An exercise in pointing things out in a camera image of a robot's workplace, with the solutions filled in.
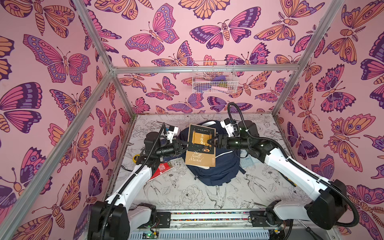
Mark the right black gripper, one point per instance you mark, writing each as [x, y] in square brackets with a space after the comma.
[218, 141]

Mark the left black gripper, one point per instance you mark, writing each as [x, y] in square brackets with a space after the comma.
[176, 147]

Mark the brown gold hardcover book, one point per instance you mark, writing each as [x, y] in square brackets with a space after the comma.
[201, 156]

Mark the navy blue student backpack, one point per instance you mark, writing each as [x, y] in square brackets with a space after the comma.
[227, 161]

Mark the red thin booklet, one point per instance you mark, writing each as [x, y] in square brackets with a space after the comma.
[163, 168]

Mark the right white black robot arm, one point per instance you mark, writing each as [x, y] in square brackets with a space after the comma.
[328, 206]

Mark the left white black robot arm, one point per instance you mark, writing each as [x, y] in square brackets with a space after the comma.
[113, 218]

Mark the clear plastic pouch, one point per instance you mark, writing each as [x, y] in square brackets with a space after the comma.
[246, 159]

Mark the yellow tape measure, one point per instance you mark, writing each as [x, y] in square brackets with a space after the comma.
[135, 158]

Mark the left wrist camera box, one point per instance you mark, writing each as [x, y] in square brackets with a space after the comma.
[171, 133]

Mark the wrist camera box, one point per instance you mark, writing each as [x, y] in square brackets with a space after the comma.
[171, 133]
[231, 127]

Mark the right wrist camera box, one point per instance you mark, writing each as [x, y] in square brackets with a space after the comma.
[231, 127]

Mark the white wire wall basket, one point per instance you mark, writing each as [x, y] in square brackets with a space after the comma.
[215, 79]

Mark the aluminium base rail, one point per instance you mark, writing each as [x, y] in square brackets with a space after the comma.
[226, 225]

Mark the yellow handled pliers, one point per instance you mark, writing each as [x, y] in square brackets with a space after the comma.
[288, 180]

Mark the black handled screwdriver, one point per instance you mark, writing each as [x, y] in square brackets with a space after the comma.
[310, 231]

